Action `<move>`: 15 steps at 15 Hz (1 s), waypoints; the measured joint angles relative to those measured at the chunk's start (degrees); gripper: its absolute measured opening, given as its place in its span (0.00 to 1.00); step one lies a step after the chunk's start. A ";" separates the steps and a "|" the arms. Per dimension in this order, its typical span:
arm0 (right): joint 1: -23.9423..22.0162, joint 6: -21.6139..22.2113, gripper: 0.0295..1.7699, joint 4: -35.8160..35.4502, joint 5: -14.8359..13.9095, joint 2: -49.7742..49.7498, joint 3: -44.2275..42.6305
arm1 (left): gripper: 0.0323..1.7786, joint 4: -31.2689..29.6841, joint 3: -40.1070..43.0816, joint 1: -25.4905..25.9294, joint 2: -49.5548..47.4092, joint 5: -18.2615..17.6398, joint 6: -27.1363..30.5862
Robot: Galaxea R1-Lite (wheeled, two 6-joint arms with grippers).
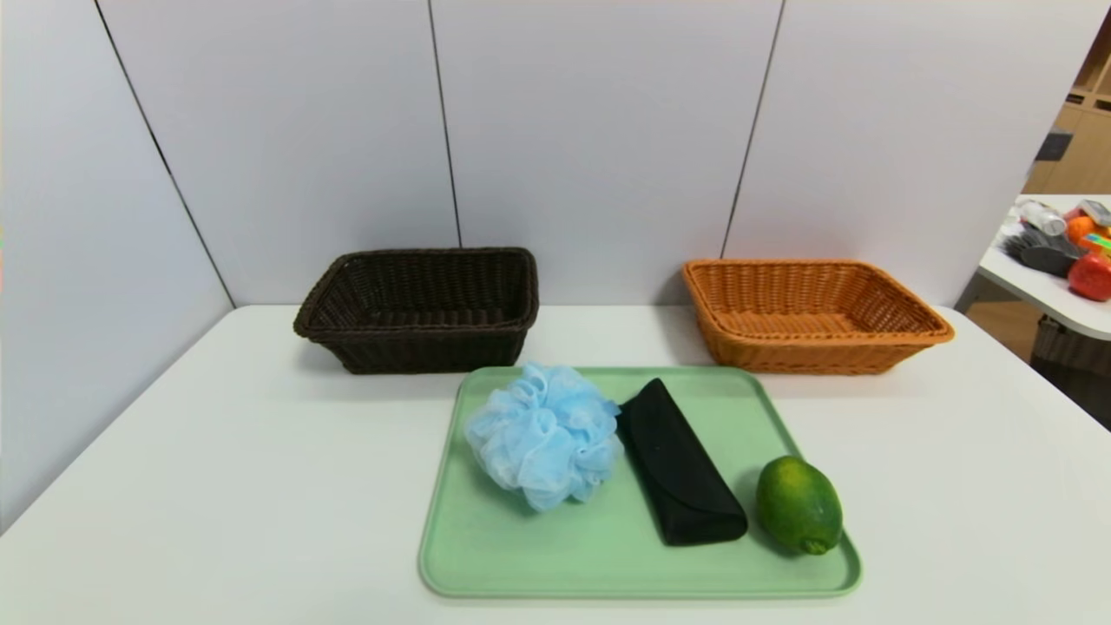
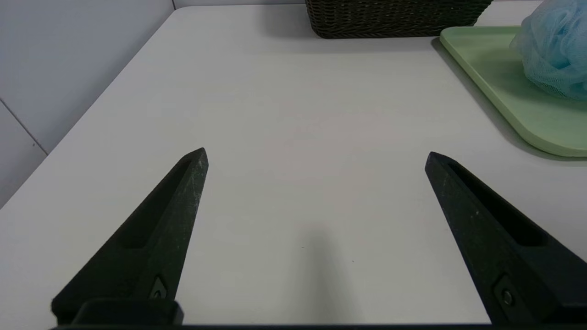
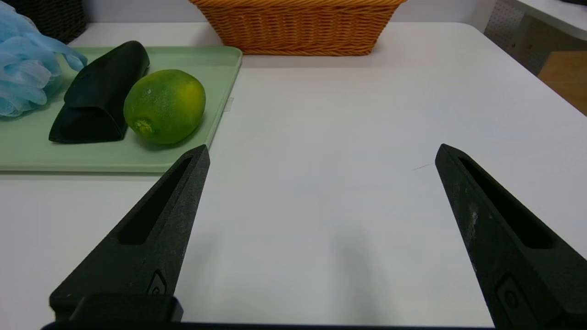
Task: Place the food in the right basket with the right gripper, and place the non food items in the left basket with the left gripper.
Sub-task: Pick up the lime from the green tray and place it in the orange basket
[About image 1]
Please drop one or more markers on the black glasses case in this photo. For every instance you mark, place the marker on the black glasses case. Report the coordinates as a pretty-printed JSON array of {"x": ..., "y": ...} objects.
[{"x": 681, "y": 469}]

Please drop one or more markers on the silver can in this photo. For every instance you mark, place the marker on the silver can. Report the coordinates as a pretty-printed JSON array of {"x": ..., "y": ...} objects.
[{"x": 1041, "y": 217}]

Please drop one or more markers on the colourful small package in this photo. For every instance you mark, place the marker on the colourful small package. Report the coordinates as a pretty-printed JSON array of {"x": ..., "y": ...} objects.
[{"x": 1097, "y": 243}]

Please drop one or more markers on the wooden shelf cabinet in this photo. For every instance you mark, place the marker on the wooden shelf cabinet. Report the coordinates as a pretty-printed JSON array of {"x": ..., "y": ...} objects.
[{"x": 1085, "y": 148}]

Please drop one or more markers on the light green plastic tray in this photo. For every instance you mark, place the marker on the light green plastic tray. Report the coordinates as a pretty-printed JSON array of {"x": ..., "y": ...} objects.
[{"x": 564, "y": 555}]

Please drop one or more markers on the red round fruit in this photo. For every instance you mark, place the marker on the red round fruit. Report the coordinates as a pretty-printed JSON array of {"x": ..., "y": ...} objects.
[{"x": 1092, "y": 278}]

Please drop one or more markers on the black bristle brush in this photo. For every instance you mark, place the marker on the black bristle brush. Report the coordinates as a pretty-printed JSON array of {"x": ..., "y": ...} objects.
[{"x": 1041, "y": 252}]

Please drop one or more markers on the small orange fruit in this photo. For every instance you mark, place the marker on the small orange fruit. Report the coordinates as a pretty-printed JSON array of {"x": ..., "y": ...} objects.
[{"x": 1079, "y": 229}]

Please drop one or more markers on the dark woven storage basket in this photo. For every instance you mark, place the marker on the dark woven storage basket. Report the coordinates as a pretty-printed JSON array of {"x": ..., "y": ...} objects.
[{"x": 1072, "y": 347}]

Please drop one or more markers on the green lime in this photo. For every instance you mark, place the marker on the green lime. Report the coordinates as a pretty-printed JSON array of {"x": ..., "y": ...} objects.
[{"x": 798, "y": 503}]

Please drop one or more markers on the grey flat packet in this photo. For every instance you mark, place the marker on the grey flat packet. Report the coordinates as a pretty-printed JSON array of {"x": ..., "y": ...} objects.
[{"x": 1097, "y": 212}]

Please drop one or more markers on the orange wicker basket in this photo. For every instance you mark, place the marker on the orange wicker basket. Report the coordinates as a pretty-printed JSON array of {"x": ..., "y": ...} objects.
[{"x": 807, "y": 356}]

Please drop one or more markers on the grey box on shelf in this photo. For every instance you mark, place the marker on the grey box on shelf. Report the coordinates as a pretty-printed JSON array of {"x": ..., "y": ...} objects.
[{"x": 1054, "y": 145}]

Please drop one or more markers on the blue mesh bath loofah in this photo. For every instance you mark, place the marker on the blue mesh bath loofah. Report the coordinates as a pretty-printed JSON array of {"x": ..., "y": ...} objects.
[{"x": 542, "y": 434}]

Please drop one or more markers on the dark brown wicker basket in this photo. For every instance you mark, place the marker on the dark brown wicker basket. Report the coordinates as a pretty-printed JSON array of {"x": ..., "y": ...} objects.
[{"x": 417, "y": 351}]

